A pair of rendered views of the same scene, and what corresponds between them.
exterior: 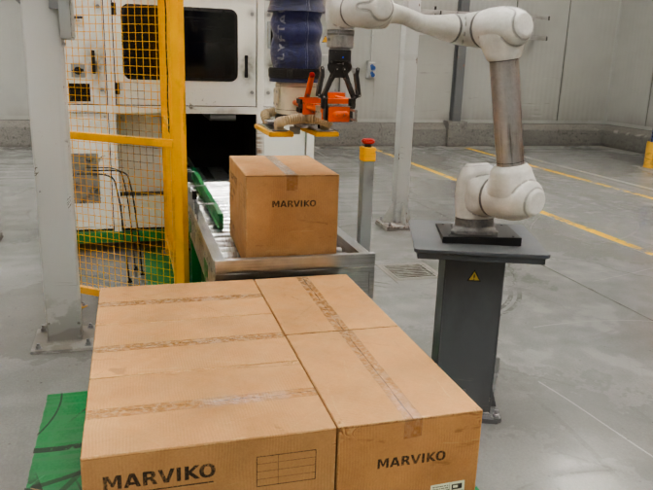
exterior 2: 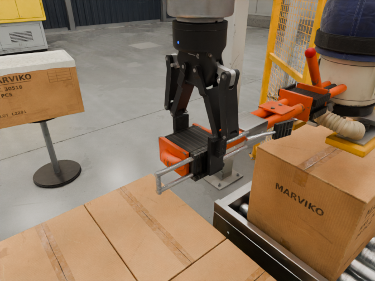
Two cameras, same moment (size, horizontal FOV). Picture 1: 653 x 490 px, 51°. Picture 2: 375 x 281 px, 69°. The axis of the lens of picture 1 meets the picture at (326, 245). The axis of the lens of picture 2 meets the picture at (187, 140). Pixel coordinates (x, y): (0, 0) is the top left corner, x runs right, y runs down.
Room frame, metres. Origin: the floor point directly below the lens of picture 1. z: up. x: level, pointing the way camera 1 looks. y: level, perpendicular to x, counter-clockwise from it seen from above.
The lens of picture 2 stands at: (2.16, -0.39, 1.49)
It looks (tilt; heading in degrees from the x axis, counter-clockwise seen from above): 30 degrees down; 67
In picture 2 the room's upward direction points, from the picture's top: straight up
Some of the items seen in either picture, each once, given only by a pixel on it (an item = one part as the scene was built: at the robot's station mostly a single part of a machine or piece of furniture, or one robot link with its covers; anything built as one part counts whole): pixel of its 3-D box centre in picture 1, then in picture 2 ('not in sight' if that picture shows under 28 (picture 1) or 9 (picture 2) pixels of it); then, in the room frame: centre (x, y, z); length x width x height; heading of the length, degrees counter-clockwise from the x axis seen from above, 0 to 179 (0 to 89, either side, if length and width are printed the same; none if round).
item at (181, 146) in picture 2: (335, 113); (191, 149); (2.33, -0.02, 1.24); 0.08 x 0.07 x 0.05; 17
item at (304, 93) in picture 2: (310, 105); (302, 101); (2.67, 0.08, 1.24); 0.10 x 0.08 x 0.06; 107
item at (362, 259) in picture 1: (296, 262); (279, 253); (2.77, 0.12, 0.58); 0.70 x 0.03 x 0.06; 106
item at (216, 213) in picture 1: (198, 192); not in sight; (4.16, 0.81, 0.60); 1.60 x 0.10 x 0.09; 16
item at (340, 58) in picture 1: (339, 63); (199, 53); (2.34, -0.02, 1.41); 0.08 x 0.07 x 0.09; 106
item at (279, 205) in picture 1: (279, 206); (333, 182); (3.11, 0.22, 0.75); 0.60 x 0.40 x 0.40; 15
